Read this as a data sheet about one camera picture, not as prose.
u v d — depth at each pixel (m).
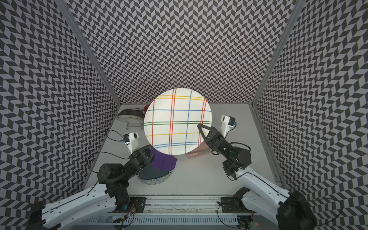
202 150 0.55
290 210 0.39
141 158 0.50
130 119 0.96
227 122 0.53
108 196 0.52
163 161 0.51
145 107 1.06
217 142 0.51
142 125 1.03
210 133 0.54
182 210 0.72
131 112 0.96
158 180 0.81
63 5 0.70
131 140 0.52
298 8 0.67
